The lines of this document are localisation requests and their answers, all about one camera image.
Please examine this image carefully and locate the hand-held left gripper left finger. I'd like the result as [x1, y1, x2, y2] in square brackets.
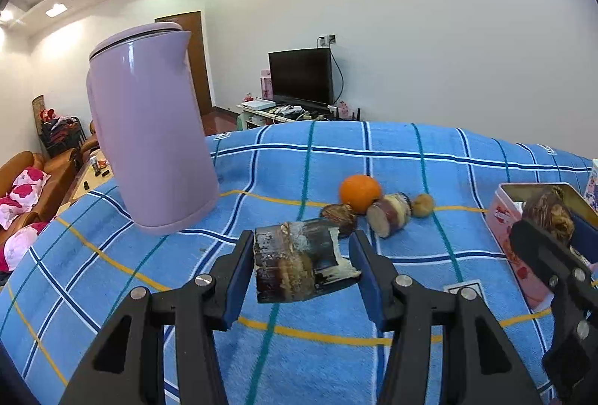
[58, 230, 255, 405]

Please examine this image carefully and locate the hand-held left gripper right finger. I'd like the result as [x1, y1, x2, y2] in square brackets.
[348, 230, 545, 405]

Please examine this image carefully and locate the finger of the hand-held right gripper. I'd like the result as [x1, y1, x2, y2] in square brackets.
[571, 212, 598, 266]
[508, 219, 598, 403]

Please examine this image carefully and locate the dark brown round fruit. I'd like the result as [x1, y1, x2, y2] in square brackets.
[320, 204, 358, 239]
[522, 186, 575, 244]

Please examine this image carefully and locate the pink tin box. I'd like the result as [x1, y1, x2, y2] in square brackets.
[485, 182, 598, 311]

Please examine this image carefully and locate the orange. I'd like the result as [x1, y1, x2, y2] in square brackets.
[339, 174, 382, 215]

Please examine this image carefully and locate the small brown fruit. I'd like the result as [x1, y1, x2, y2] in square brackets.
[411, 194, 435, 219]

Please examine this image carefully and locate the white floral cup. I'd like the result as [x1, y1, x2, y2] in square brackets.
[582, 158, 598, 212]

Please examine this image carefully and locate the blue plaid blanket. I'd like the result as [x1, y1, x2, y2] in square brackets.
[0, 121, 598, 405]

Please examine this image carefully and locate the white television stand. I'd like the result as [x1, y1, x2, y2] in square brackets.
[237, 102, 365, 130]

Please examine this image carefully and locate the purple kettle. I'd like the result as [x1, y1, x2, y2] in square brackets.
[86, 22, 220, 235]

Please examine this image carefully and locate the wooden coffee table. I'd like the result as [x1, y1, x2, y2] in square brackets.
[58, 148, 113, 214]

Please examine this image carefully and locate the orange leather sofa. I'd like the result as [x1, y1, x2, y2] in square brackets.
[0, 120, 101, 275]

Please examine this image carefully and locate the black television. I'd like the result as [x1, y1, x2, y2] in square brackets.
[268, 48, 334, 107]

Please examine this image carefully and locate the pink floral pillow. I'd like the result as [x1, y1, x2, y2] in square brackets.
[9, 168, 51, 212]
[0, 197, 36, 230]
[0, 222, 50, 272]

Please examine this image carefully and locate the brown wooden door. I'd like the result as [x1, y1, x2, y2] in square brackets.
[154, 11, 212, 118]

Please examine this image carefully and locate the red and black clothes pile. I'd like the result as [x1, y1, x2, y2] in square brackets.
[38, 108, 87, 158]

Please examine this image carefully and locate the television cable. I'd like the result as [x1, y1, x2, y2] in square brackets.
[329, 47, 346, 104]

